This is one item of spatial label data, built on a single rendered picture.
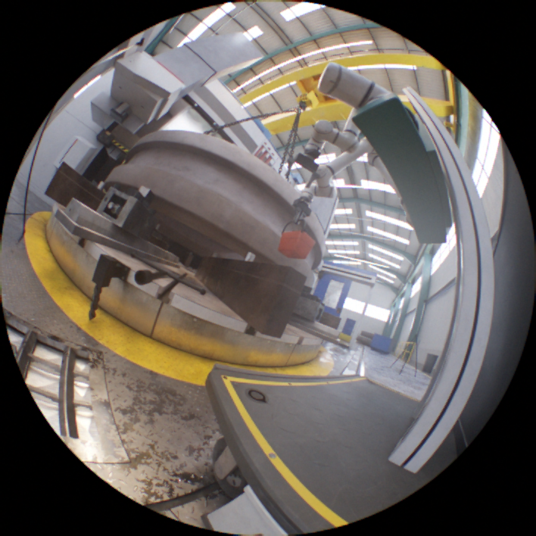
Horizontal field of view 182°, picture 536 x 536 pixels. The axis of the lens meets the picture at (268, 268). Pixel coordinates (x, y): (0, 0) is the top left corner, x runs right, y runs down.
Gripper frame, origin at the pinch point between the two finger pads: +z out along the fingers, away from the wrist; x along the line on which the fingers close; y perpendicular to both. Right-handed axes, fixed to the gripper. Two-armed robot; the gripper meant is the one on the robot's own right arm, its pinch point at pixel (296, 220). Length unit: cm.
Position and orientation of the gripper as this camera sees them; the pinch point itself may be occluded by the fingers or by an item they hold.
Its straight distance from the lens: 107.7
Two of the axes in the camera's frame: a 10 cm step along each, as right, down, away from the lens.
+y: 5.4, 0.9, -8.3
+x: 7.3, 4.3, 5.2
